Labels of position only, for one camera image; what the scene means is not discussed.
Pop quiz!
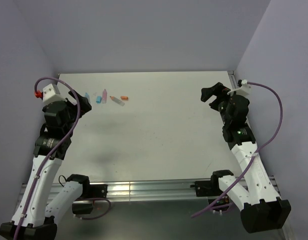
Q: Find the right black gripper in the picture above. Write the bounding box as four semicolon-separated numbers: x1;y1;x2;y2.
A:
201;82;234;125

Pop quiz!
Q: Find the blue pen cap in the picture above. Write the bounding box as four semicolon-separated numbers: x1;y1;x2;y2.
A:
96;96;102;104

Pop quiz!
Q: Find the pink marker pen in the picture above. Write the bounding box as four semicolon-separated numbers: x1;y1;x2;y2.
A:
101;89;107;104

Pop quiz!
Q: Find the blue marker pen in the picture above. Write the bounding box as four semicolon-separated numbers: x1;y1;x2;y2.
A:
85;92;90;101

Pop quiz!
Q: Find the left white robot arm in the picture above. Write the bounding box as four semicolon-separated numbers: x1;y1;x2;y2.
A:
0;87;92;240

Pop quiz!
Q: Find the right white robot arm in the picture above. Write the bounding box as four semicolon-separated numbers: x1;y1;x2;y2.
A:
192;80;291;234

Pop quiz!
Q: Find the orange marker pen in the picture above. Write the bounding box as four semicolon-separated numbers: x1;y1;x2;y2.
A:
110;96;125;106

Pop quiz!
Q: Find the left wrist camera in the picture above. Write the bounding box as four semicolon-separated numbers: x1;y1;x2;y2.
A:
35;83;64;105

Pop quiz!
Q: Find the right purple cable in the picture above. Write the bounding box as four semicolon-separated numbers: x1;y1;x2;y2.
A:
190;81;283;219

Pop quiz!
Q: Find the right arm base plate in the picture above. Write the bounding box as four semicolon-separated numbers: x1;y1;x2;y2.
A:
190;180;231;213

